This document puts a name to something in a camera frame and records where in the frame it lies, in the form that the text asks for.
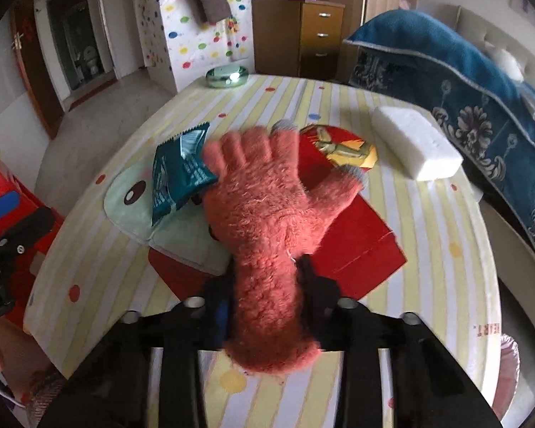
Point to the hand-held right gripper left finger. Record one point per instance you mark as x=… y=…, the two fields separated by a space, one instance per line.
x=220 y=310

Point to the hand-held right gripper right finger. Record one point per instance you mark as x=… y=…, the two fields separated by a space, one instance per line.
x=314 y=294

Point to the fuzzy pink glove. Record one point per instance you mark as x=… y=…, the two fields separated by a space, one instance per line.
x=258 y=232

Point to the red plastic stool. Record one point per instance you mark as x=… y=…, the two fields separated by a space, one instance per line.
x=0 y=183

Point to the large red envelope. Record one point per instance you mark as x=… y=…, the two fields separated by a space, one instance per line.
x=361 y=240

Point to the red plaid clothing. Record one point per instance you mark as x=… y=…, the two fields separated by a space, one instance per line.
x=44 y=388

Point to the table with striped cloth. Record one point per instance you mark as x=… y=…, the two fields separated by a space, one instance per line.
x=428 y=232

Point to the light green cartoon packet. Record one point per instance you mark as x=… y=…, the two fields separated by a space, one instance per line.
x=129 y=205

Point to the brown wooden door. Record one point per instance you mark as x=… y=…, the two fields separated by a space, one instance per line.
x=35 y=76

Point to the teal snack packet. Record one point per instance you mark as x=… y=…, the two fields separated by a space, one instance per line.
x=174 y=178

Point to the red gold patterned envelope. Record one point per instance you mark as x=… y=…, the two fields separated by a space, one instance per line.
x=343 y=147

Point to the white toilet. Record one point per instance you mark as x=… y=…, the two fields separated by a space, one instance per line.
x=91 y=60

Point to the pink round cushion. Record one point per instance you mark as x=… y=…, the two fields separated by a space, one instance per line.
x=506 y=374

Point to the green round tin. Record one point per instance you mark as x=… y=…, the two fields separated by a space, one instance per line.
x=227 y=76

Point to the white dotted board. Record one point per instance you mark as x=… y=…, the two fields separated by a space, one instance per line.
x=191 y=49

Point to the wooden drawer cabinet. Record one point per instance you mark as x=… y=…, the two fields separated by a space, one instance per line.
x=285 y=35

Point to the blue floral blanket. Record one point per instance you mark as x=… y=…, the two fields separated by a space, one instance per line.
x=428 y=53

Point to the white pillow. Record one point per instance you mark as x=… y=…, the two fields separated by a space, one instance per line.
x=506 y=63

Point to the beige upholstered bed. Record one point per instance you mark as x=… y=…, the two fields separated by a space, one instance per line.
x=517 y=40

